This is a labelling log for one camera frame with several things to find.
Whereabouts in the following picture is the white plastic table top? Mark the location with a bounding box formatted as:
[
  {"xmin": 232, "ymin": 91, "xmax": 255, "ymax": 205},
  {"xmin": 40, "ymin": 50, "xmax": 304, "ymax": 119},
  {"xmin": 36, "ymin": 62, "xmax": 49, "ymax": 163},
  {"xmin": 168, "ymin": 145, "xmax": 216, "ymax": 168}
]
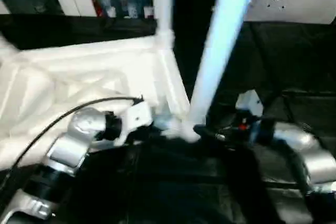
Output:
[{"xmin": 0, "ymin": 34, "xmax": 201, "ymax": 167}]

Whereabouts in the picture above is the black work mat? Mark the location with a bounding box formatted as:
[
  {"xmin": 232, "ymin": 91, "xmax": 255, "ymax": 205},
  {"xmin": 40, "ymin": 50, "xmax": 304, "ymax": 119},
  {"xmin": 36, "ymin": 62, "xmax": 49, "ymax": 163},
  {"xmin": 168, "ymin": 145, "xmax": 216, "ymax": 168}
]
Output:
[{"xmin": 0, "ymin": 14, "xmax": 336, "ymax": 224}]

